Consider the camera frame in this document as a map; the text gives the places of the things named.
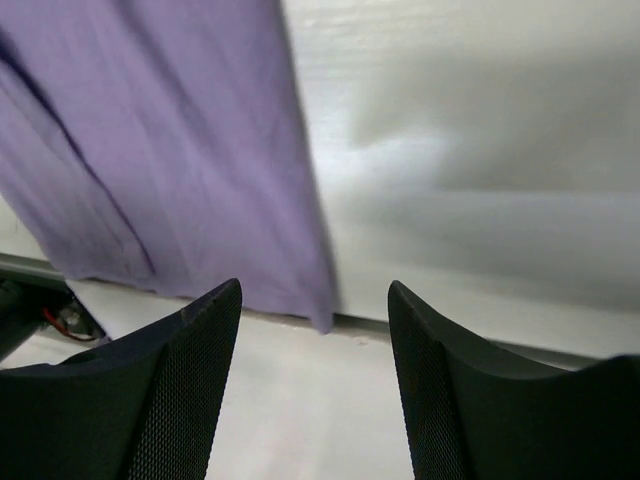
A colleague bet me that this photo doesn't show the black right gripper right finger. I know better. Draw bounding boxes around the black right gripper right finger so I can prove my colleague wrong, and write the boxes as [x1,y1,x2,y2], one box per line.
[388,281,639,479]

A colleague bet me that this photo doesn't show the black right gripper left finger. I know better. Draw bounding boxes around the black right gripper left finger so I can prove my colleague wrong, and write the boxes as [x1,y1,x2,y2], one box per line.
[1,279,242,479]

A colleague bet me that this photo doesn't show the purple t shirt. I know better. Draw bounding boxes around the purple t shirt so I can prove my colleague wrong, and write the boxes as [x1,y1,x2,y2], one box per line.
[1,1,337,333]

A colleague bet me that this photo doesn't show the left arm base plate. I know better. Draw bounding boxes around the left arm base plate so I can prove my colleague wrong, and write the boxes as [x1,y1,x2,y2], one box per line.
[1,254,109,360]

